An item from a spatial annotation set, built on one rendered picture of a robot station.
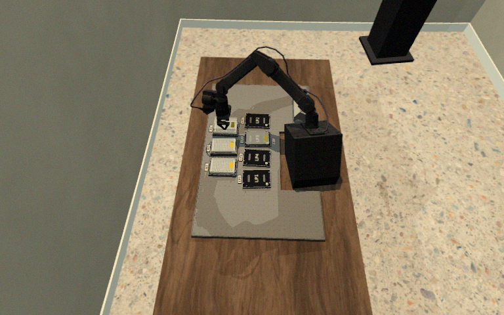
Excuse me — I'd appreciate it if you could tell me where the beige control panel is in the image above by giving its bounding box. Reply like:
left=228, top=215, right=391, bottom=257
left=293, top=85, right=308, bottom=121

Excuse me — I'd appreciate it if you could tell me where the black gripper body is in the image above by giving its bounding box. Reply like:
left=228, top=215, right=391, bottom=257
left=217, top=105, right=231, bottom=125

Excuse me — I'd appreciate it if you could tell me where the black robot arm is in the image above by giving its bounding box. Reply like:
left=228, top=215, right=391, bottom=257
left=201, top=51, right=324, bottom=136

